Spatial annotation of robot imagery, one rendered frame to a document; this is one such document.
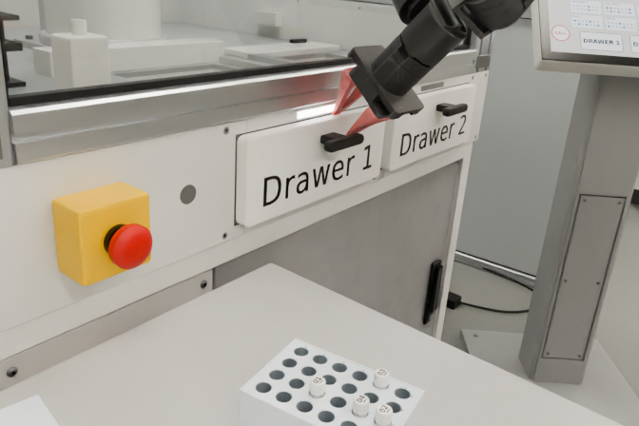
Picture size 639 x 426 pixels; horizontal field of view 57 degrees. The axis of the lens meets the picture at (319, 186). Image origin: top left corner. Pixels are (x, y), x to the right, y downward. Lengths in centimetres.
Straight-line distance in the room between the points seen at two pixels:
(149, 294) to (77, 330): 8
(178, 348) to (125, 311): 9
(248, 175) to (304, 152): 10
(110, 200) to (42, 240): 7
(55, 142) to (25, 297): 14
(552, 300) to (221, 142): 127
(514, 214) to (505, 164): 20
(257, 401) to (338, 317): 20
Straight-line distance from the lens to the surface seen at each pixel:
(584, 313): 181
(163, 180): 62
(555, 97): 229
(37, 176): 55
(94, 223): 53
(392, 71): 71
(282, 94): 72
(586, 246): 171
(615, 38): 149
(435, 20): 68
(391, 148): 93
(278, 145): 70
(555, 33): 144
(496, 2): 67
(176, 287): 70
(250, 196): 69
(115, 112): 57
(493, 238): 248
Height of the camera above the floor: 111
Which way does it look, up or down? 20 degrees down
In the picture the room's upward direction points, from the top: 4 degrees clockwise
